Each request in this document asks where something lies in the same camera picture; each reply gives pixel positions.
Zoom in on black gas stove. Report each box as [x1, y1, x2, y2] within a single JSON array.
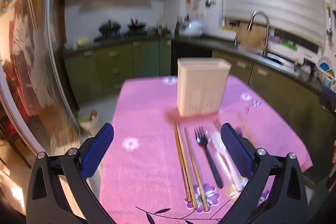
[[93, 30, 149, 43]]

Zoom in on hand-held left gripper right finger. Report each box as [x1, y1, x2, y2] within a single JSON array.
[[220, 123, 309, 224]]

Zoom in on white plastic bag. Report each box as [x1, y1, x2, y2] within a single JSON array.
[[78, 109, 99, 136]]

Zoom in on pink floral tablecloth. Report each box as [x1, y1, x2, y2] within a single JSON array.
[[98, 74, 314, 224]]

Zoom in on green lower cabinets under stove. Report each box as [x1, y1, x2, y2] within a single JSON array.
[[64, 38, 173, 104]]

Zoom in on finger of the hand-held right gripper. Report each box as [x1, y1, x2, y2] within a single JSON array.
[[320, 86, 336, 114]]

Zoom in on clear plastic spoon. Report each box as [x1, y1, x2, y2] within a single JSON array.
[[202, 129, 237, 188]]

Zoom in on dark kitchen countertop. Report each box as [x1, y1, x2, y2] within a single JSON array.
[[64, 32, 324, 91]]

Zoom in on blue patterned plate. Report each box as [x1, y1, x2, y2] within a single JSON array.
[[317, 57, 336, 88]]

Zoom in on black lidded wok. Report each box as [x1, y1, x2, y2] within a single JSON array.
[[98, 19, 123, 35]]

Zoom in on black open wok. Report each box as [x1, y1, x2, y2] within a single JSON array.
[[127, 18, 147, 33]]

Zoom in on white plastic spoon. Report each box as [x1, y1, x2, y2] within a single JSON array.
[[211, 131, 243, 189]]

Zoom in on green lower cabinets under sink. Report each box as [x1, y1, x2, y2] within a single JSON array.
[[211, 49, 336, 189]]

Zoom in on white rice cooker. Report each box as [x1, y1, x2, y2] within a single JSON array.
[[181, 19, 204, 37]]

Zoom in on chrome kitchen faucet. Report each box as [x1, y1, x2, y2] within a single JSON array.
[[234, 10, 271, 57]]

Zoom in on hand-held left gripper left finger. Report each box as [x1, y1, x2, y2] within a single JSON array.
[[26, 123, 116, 224]]

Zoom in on white plastic utensil holder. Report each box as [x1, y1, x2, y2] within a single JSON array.
[[177, 57, 232, 118]]

